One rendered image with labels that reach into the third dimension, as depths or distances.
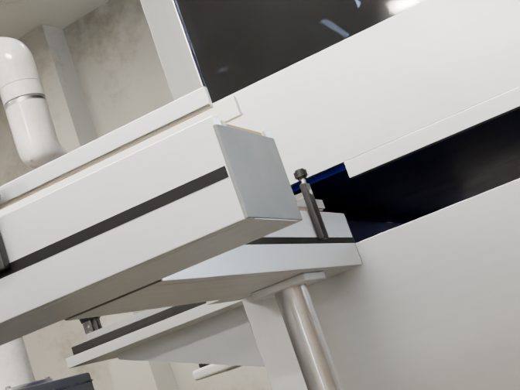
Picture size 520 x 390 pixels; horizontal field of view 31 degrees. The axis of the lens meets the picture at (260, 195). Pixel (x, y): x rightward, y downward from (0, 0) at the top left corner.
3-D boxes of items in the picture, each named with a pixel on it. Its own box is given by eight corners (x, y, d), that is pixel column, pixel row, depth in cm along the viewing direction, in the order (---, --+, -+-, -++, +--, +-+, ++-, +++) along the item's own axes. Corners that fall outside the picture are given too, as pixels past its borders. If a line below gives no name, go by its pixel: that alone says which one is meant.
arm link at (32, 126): (44, 115, 214) (81, 241, 209) (-6, 108, 200) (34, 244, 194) (74, 100, 210) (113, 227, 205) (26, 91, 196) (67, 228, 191)
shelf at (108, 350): (391, 271, 229) (388, 264, 229) (283, 284, 165) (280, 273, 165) (224, 334, 246) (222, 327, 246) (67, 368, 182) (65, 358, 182)
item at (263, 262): (290, 292, 163) (261, 207, 166) (371, 261, 157) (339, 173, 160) (53, 326, 100) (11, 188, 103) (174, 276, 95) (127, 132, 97)
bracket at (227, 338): (292, 361, 176) (269, 295, 178) (286, 364, 173) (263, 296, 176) (144, 415, 188) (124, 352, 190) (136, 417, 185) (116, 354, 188)
